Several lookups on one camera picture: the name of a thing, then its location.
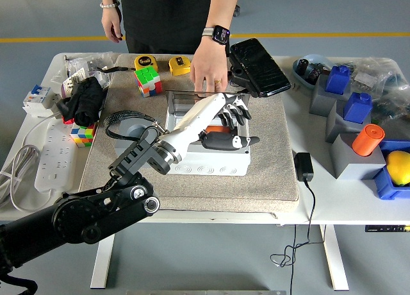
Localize person's right hand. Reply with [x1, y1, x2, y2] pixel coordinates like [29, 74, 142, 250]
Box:
[101, 6, 124, 43]

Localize person's left hand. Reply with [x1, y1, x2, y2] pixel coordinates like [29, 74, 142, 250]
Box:
[189, 38, 229, 93]

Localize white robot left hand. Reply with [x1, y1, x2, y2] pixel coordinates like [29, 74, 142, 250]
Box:
[158, 94, 261, 158]

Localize white junction box with lid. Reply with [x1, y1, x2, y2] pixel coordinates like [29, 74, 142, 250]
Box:
[163, 89, 252, 177]

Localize squarish yellow tape measure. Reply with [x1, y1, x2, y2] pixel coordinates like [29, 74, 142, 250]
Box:
[168, 55, 193, 77]

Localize black smartwatch with grey band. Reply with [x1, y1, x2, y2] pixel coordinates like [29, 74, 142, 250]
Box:
[201, 24, 231, 46]

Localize clear plastic bags with hardware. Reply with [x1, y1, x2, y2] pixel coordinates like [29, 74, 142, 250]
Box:
[63, 51, 115, 84]

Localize round yellow tape measure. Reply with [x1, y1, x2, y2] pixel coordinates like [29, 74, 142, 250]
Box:
[133, 55, 158, 72]

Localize person's torso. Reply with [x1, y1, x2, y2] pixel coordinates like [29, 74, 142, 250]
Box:
[120, 0, 243, 55]

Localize large colourful puzzle cube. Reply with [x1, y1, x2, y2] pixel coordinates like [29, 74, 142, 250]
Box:
[134, 66, 163, 98]

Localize grey block with round hole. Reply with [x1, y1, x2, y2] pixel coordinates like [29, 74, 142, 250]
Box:
[113, 120, 167, 158]

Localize packet with white label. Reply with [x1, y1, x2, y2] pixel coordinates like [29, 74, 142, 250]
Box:
[62, 67, 89, 89]

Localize grey-brown mat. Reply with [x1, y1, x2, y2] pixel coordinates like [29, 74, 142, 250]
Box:
[79, 53, 301, 214]

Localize black cloth bundle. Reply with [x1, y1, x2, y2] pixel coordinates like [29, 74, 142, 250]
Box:
[56, 76, 106, 128]

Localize light blue bowl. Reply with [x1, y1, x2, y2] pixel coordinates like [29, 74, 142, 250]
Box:
[291, 53, 334, 90]

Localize white circuit breaker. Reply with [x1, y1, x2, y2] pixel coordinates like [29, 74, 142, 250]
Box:
[21, 84, 54, 119]

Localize small colourful puzzle cube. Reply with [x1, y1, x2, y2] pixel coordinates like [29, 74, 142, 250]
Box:
[69, 121, 98, 148]

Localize grey holder block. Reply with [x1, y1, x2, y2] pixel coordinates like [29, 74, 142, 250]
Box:
[309, 72, 352, 118]
[331, 133, 387, 181]
[325, 99, 374, 144]

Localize black power adapter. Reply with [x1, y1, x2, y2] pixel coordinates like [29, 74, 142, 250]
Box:
[293, 151, 315, 182]

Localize blue bottle-shaped block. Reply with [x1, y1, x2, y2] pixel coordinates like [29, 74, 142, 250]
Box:
[325, 65, 352, 96]
[343, 92, 373, 124]

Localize white power strip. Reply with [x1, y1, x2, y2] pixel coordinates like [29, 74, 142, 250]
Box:
[34, 120, 79, 193]

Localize small clear packet of parts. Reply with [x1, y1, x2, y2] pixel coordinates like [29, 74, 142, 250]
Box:
[353, 71, 379, 92]

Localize white table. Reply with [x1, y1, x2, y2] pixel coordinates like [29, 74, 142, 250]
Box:
[0, 53, 410, 291]

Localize clear plastic bag with parts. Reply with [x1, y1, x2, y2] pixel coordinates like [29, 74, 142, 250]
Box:
[332, 56, 410, 142]

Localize blue plastic bin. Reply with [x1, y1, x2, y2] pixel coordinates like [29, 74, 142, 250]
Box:
[373, 140, 410, 200]

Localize yellow lemon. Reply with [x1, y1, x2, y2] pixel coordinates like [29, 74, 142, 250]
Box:
[385, 150, 410, 187]

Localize black table control panel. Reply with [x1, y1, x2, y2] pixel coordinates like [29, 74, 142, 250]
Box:
[365, 224, 410, 233]

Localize black tape measure strap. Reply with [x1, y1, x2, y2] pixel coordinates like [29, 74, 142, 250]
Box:
[95, 65, 137, 74]

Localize glossy black case with strap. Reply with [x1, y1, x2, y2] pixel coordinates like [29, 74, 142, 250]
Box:
[227, 37, 292, 99]

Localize black adapter cord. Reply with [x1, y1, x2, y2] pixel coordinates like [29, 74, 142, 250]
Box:
[270, 178, 327, 295]

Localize white power strip cable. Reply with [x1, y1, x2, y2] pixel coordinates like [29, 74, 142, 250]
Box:
[0, 114, 65, 212]

